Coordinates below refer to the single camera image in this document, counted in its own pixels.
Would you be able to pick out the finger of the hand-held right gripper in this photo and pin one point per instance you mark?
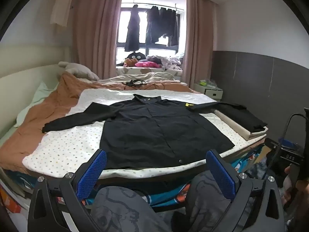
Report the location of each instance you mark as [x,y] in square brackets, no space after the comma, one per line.
[288,143]

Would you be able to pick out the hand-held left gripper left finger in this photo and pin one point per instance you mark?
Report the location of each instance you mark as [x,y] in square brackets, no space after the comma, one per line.
[93,171]

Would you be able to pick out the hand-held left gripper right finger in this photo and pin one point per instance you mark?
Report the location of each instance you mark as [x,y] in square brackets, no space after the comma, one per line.
[221,174]

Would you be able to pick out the black button shirt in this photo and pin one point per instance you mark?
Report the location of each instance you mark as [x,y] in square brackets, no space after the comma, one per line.
[157,130]

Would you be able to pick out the folded black and beige clothes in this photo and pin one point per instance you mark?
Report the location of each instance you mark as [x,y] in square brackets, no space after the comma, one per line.
[239,128]

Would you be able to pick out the pile of clothes by window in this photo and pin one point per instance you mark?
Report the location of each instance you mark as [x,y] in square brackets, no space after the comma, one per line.
[135,70]
[149,76]

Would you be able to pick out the pile of light clothes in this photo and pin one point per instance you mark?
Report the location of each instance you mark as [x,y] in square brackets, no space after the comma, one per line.
[166,61]

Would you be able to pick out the person's right hand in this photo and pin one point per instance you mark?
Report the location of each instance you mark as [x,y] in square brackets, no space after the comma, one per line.
[303,188]

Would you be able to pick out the person's right leg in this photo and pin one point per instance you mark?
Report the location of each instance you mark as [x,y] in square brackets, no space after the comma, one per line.
[207,198]

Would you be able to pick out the white floral bed sheet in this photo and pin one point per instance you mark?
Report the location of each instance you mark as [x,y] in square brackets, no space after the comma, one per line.
[72,145]

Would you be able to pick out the black folded garment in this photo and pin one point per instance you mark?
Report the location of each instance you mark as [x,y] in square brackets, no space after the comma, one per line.
[249,120]

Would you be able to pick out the orange blanket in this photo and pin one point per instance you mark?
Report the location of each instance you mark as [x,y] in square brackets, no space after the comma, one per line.
[43,108]

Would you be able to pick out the white nightstand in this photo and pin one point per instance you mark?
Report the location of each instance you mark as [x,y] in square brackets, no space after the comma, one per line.
[212,93]

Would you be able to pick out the clear plastic packaging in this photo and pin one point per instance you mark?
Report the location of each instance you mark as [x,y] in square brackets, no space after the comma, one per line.
[212,83]

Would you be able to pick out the pale green pillow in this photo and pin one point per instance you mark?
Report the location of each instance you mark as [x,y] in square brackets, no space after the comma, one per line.
[38,96]

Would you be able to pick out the green small item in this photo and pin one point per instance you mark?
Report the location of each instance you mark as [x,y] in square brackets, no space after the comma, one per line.
[203,83]

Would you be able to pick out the beige plush toy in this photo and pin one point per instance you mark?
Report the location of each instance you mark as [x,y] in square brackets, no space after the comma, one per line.
[79,71]

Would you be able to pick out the brown plush toy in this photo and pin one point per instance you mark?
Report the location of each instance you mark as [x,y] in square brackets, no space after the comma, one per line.
[129,62]

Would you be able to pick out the pink plush toy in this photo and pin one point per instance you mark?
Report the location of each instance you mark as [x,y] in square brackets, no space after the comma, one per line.
[147,64]

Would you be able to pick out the black penguin plush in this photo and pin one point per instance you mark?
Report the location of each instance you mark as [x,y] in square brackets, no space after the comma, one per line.
[136,56]

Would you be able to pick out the pink curtain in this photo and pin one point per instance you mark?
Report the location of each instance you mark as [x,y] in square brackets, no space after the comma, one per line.
[198,41]
[96,29]

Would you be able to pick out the dark framed window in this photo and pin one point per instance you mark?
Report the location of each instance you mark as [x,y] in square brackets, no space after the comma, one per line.
[154,50]

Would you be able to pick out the long black hanging coat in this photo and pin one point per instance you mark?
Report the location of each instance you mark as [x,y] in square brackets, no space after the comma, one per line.
[132,29]

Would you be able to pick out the dark hanging garment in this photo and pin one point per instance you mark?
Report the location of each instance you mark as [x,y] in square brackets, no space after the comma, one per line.
[152,24]
[169,26]

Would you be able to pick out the cream bed frame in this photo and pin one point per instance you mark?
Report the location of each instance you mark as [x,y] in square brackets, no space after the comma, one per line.
[24,77]

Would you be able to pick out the metal clothes rail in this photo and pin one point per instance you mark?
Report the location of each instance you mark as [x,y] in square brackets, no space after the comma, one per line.
[154,4]

